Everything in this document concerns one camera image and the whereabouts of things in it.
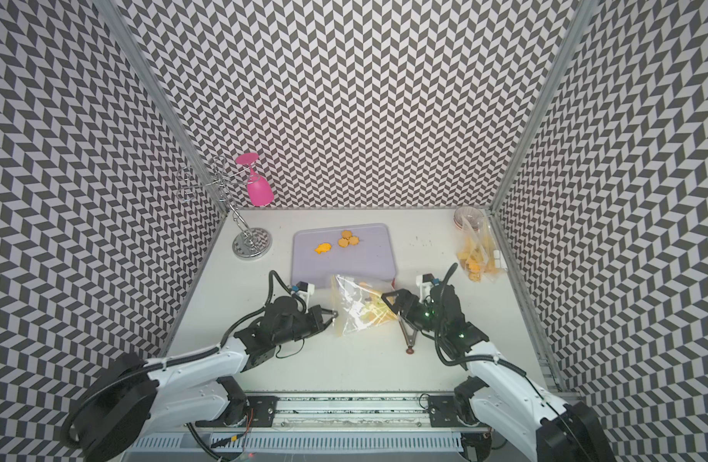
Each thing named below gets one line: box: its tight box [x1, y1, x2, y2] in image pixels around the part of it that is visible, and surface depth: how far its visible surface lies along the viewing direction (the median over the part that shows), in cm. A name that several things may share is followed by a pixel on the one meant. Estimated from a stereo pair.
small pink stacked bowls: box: [453, 205, 484, 231], surface depth 110 cm
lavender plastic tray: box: [290, 223, 397, 288], surface depth 107 cm
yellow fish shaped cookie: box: [313, 242, 332, 255], surface depth 107 cm
